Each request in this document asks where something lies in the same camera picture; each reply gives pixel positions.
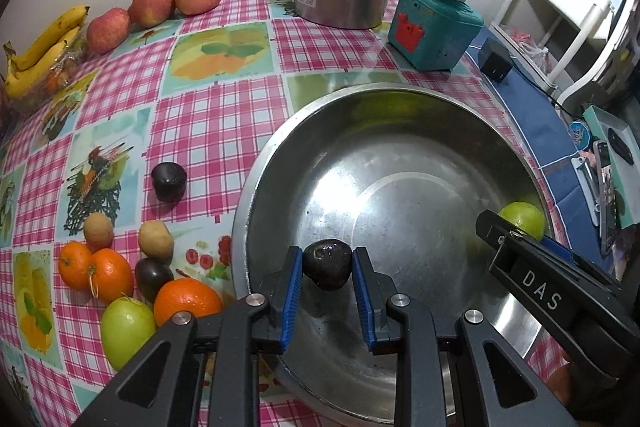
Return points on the large green apple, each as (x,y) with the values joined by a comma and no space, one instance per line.
(125,324)

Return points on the clear plastic container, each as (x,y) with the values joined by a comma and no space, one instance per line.
(60,77)

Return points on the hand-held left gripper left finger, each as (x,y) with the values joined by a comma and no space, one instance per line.
(292,297)

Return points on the blue round badge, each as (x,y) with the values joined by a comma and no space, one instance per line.
(580,134)

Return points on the teal toy box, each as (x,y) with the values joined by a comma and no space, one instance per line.
(440,37)

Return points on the brown kiwi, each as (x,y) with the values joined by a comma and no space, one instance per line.
(98,228)
(156,238)

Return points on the orange with stem stick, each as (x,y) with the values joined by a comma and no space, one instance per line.
(112,274)

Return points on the black power adapter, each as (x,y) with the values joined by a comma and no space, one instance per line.
(496,59)

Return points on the plain orange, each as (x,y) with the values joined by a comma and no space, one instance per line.
(187,302)
(74,264)

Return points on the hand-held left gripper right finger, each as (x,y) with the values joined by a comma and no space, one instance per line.
(362,297)

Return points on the teal open box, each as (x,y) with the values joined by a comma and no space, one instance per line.
(612,127)

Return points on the yellow banana bunch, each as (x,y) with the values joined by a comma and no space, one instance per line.
(40,52)

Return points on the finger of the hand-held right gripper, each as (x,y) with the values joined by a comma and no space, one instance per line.
(495,229)
(560,246)

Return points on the large stainless steel bowl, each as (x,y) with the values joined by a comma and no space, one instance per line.
(400,157)

